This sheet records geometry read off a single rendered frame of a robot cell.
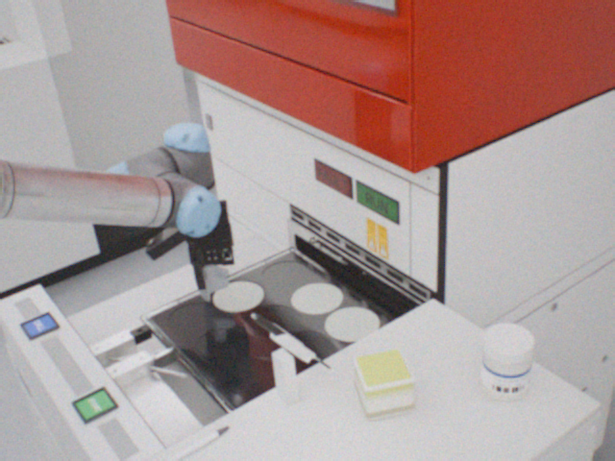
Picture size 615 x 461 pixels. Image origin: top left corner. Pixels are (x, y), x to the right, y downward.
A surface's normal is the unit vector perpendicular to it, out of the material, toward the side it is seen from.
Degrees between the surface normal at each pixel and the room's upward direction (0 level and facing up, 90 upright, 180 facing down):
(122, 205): 88
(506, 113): 90
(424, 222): 90
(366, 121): 90
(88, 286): 0
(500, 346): 0
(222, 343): 0
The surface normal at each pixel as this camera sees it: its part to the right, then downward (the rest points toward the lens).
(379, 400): 0.21, 0.51
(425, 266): -0.80, 0.36
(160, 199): 0.75, -0.05
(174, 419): -0.07, -0.85
